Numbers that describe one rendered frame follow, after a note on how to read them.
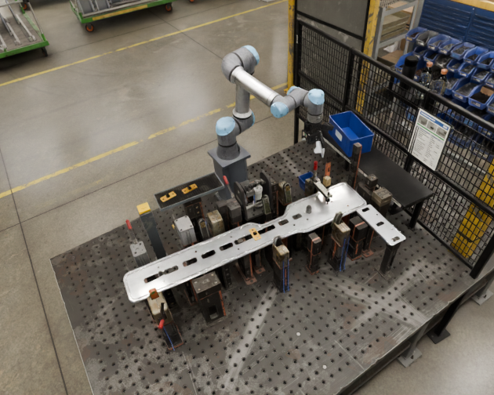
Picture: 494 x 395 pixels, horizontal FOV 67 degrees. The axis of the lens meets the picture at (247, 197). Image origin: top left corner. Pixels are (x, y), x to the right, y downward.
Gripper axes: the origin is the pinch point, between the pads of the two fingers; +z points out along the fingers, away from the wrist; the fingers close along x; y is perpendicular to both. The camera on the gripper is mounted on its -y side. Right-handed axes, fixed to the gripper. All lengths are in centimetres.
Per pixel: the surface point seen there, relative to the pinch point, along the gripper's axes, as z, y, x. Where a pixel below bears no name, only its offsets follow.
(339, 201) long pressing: 29.4, -7.6, 15.7
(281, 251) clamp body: 25, 41, 34
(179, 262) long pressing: 29, 88, 11
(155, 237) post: 36, 94, -17
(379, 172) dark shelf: 26.4, -40.7, 9.8
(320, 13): 18, -147, -211
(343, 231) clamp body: 24.8, 6.9, 38.2
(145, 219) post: 19, 96, -16
